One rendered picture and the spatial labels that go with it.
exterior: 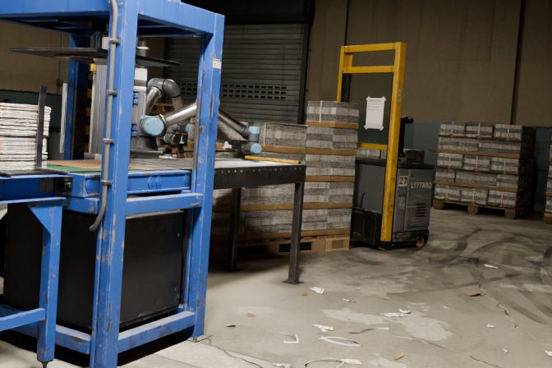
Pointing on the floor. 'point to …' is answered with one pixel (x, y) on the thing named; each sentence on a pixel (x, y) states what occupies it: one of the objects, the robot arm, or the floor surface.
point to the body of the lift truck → (423, 177)
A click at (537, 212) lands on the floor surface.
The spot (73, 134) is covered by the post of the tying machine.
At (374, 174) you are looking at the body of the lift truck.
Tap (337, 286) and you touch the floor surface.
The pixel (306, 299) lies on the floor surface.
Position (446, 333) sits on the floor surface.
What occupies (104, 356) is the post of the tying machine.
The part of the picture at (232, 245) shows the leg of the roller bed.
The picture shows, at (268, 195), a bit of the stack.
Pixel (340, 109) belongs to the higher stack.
